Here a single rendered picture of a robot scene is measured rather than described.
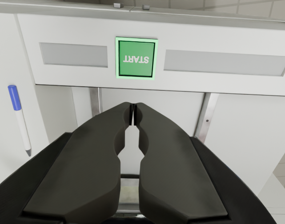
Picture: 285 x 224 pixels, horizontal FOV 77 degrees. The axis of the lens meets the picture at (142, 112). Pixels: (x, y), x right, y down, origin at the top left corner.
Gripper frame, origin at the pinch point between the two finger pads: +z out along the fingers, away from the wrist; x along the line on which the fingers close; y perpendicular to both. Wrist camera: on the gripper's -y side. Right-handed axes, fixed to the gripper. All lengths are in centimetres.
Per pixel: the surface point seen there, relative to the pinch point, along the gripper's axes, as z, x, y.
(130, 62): 14.3, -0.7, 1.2
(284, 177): 110, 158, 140
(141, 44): 14.3, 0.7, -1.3
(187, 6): 111, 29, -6
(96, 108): 25.7, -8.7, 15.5
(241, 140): 28.6, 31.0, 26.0
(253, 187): 29, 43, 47
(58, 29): 14.7, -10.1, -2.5
